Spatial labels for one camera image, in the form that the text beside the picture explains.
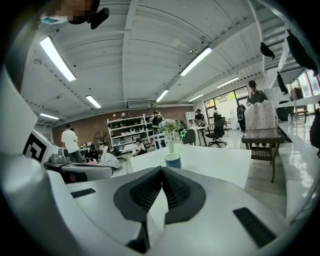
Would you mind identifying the dark glass-top side table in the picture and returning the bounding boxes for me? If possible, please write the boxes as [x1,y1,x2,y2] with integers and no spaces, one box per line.
[241,128,286,184]

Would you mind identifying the white vase with flowers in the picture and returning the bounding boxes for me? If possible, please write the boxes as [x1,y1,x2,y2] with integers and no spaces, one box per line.
[159,118,181,154]

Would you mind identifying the white reclined chair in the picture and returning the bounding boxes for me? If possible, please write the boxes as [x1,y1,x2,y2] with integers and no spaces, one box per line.
[99,145,123,169]

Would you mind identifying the black head-mounted camera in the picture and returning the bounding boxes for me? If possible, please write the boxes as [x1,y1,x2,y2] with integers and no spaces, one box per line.
[87,7,110,30]

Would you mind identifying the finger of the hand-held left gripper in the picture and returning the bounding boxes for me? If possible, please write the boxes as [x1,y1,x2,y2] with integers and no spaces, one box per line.
[61,164,115,181]

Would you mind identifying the white patterned box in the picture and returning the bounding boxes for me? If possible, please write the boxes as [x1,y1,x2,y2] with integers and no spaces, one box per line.
[244,99,277,131]

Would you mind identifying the white shelf unit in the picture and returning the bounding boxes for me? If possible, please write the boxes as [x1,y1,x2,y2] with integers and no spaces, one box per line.
[106,113,154,149]

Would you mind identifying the black standing fan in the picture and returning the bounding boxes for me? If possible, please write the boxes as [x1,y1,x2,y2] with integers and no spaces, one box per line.
[93,130,110,149]

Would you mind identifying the black office chair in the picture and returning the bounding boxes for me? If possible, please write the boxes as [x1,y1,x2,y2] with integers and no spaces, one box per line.
[205,116,227,149]

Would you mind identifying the black hanging cloth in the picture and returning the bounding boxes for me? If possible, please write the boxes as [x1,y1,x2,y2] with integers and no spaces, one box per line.
[276,71,289,95]
[260,41,276,61]
[285,29,319,76]

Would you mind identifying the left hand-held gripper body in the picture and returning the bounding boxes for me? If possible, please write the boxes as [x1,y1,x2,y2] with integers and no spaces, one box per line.
[22,129,72,168]

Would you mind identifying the white ceiling air conditioner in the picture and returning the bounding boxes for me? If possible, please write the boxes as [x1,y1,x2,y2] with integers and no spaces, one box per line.
[126,99,151,109]

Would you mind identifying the green star stick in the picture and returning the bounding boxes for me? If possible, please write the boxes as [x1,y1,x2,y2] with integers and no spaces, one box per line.
[176,128,188,156]

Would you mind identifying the light blue face mask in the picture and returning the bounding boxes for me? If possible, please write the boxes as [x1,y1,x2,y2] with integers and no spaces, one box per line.
[40,15,66,26]

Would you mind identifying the blue and white cup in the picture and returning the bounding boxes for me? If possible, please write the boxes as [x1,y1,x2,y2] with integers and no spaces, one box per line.
[164,153,182,170]

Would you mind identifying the dark padded chair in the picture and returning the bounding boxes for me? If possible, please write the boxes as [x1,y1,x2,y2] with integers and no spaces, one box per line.
[182,128,197,146]

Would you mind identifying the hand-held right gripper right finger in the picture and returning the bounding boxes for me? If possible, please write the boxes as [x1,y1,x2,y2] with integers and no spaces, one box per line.
[149,166,286,256]

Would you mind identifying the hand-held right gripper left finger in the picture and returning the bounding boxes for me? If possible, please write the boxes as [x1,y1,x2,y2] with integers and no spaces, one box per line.
[65,165,164,255]

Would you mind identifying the long ceiling light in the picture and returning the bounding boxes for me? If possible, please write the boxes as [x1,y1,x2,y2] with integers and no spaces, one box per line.
[216,76,240,89]
[155,89,170,103]
[179,46,214,77]
[39,112,60,121]
[188,93,205,103]
[39,35,77,82]
[85,94,103,109]

